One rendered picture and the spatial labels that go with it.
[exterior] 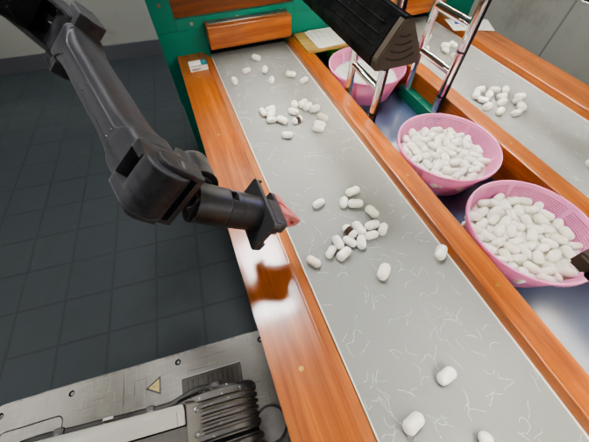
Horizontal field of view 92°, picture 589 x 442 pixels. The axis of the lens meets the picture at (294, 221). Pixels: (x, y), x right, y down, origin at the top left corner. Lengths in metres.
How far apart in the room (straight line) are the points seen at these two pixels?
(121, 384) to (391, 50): 0.91
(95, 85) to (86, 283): 1.29
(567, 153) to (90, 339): 1.80
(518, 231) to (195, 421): 0.74
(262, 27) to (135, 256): 1.18
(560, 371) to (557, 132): 0.70
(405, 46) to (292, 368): 0.53
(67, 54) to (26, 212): 1.64
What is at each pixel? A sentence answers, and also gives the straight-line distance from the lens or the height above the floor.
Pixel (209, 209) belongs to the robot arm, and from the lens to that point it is 0.39.
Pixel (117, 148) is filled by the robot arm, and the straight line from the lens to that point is 0.41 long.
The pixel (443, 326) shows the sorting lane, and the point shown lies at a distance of 0.62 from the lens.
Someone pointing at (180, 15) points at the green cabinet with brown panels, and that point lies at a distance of 1.23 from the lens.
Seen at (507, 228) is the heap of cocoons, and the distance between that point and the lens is 0.80.
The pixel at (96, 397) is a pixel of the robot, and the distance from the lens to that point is 0.93.
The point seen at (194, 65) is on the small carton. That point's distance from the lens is 1.14.
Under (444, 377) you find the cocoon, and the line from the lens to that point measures 0.57.
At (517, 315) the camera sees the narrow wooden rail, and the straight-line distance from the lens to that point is 0.67.
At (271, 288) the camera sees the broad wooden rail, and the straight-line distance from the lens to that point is 0.55.
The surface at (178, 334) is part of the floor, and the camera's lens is 1.40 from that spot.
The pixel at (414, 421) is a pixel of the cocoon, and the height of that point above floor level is 0.76.
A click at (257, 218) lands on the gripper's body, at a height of 0.93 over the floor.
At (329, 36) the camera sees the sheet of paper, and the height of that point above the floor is 0.78.
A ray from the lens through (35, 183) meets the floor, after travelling 2.31.
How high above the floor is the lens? 1.28
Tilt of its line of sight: 56 degrees down
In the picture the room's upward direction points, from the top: straight up
